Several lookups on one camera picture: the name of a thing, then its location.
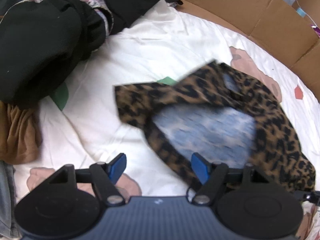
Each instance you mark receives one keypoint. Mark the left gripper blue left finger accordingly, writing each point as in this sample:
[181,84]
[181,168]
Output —
[116,167]

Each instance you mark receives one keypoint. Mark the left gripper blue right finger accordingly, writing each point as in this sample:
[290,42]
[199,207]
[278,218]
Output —
[201,167]

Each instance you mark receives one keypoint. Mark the leopard print garment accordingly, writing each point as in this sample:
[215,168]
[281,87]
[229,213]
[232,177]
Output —
[222,114]

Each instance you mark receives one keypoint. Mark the black clothes pile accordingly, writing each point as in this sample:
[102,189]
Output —
[42,43]

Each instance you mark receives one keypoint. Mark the white cartoon bear bedsheet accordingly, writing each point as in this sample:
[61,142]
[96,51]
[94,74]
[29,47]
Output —
[66,194]

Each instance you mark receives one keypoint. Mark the brown cloth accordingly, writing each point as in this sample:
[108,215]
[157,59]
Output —
[20,135]

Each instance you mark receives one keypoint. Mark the dark grey trousers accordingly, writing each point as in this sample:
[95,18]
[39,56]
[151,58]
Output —
[9,228]

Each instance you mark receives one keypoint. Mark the brown cardboard sheet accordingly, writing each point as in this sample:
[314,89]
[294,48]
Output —
[271,24]

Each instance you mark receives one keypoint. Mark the floral patterned garment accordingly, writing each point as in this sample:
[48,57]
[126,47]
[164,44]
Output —
[99,6]

